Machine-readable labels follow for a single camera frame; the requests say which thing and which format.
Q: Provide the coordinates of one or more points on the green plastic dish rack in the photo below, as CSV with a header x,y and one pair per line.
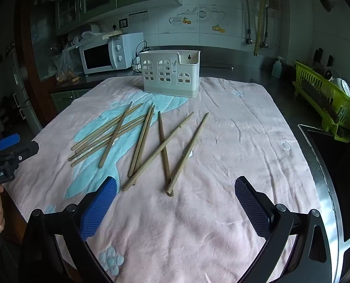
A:
x,y
313,94

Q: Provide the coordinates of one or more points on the white microwave oven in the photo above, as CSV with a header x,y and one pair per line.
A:
x,y
104,54

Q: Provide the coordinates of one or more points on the stainless steel sink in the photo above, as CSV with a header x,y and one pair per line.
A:
x,y
334,182

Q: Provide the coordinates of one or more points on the pink printed towel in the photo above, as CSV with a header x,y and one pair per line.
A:
x,y
222,153

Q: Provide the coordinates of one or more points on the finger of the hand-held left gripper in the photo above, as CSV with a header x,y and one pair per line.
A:
x,y
7,142
23,151

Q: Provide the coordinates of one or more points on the black wall socket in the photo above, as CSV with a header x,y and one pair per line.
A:
x,y
123,23

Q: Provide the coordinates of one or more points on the clear plastic bag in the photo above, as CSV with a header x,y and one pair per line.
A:
x,y
64,64

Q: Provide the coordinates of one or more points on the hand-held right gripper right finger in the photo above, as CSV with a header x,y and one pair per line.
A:
x,y
251,206

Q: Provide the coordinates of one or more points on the white plate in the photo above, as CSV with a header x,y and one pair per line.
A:
x,y
342,87

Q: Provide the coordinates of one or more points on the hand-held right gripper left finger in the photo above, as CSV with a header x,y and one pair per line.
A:
x,y
99,206

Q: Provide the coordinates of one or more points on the cream rectangular block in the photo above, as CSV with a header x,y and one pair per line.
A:
x,y
112,34

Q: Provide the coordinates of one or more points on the bunch of wooden chopsticks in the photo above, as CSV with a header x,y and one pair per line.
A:
x,y
163,141

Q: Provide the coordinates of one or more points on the green base cabinet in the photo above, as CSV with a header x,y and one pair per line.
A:
x,y
66,98

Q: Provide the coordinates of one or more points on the white plastic chopstick holder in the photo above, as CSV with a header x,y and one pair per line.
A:
x,y
169,76

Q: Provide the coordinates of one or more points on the clear blue liquid bottle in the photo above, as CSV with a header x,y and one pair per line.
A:
x,y
277,69

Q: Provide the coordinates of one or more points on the white wall notice sticker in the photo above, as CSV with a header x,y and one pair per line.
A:
x,y
138,16

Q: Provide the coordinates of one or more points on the white electric kettle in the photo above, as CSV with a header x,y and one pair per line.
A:
x,y
90,29

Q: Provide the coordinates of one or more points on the yellow gas pipe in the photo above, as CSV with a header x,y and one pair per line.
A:
x,y
259,23

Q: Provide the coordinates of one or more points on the brown wooden door frame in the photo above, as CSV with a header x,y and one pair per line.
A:
x,y
35,79

